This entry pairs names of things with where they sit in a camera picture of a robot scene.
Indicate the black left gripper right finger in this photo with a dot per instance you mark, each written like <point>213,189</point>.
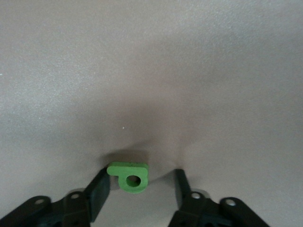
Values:
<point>183,194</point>

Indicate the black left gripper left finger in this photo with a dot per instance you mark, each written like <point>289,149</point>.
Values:
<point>99,194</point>

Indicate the green letter p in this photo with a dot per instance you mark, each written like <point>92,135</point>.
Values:
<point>113,169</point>

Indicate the brown table mat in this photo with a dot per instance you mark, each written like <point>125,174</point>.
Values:
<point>151,71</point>

